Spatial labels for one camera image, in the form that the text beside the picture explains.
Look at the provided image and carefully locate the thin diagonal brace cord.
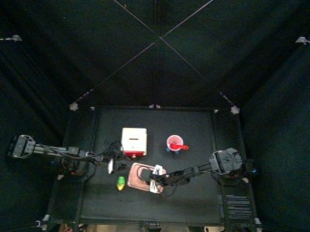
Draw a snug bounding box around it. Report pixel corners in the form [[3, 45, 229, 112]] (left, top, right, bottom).
[[112, 0, 238, 107], [74, 0, 215, 103]]

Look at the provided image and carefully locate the white box with red end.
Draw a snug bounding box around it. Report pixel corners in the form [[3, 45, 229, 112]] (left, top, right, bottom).
[[120, 127, 149, 159]]

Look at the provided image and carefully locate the yellow green toy corn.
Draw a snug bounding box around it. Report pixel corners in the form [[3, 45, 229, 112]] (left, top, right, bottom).
[[115, 176, 127, 191]]

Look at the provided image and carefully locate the red cup with handle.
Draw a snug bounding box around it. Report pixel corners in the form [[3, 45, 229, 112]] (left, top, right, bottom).
[[165, 134, 190, 152]]

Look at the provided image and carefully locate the black sushi roll toy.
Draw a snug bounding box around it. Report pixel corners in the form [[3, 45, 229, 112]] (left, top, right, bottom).
[[138, 168, 154, 183]]

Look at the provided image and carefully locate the white printed label sticker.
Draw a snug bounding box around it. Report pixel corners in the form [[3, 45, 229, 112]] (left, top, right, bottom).
[[225, 194, 253, 221]]

